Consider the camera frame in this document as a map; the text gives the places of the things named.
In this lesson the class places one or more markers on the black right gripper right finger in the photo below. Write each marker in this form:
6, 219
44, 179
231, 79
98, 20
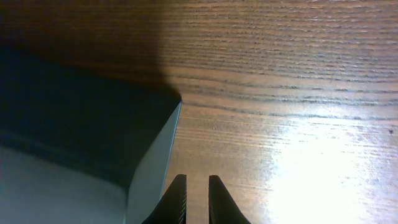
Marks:
222, 207

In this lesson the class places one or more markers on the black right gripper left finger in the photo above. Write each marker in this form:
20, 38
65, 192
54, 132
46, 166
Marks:
172, 207

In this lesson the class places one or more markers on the black gift box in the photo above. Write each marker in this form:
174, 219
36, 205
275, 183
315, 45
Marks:
79, 148

